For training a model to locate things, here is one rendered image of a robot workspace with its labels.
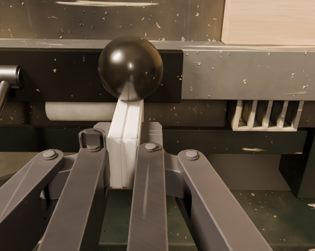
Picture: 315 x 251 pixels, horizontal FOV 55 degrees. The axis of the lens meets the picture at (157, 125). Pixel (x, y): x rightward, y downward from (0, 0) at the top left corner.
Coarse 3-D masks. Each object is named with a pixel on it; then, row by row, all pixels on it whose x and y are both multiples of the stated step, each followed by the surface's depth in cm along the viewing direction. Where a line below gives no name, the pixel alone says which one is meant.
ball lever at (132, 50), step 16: (112, 48) 16; (128, 48) 16; (144, 48) 16; (112, 64) 16; (128, 64) 16; (144, 64) 16; (160, 64) 17; (112, 80) 16; (128, 80) 16; (144, 80) 16; (160, 80) 17; (128, 96) 17; (144, 96) 17
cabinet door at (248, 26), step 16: (240, 0) 28; (256, 0) 28; (272, 0) 28; (288, 0) 28; (304, 0) 28; (224, 16) 30; (240, 16) 29; (256, 16) 29; (272, 16) 29; (288, 16) 29; (304, 16) 29; (224, 32) 30; (240, 32) 29; (256, 32) 29; (272, 32) 29; (288, 32) 29; (304, 32) 29
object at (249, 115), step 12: (240, 108) 32; (252, 108) 32; (264, 108) 32; (276, 108) 33; (288, 108) 34; (300, 108) 32; (228, 120) 35; (240, 120) 34; (252, 120) 32; (264, 120) 32; (276, 120) 33; (288, 120) 34
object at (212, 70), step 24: (168, 48) 28; (192, 48) 28; (216, 48) 28; (240, 48) 28; (264, 48) 29; (288, 48) 29; (312, 48) 29; (192, 72) 29; (216, 72) 29; (240, 72) 29; (264, 72) 29; (288, 72) 29; (312, 72) 29; (192, 96) 30; (216, 96) 30; (240, 96) 30; (264, 96) 30; (288, 96) 30; (312, 96) 30
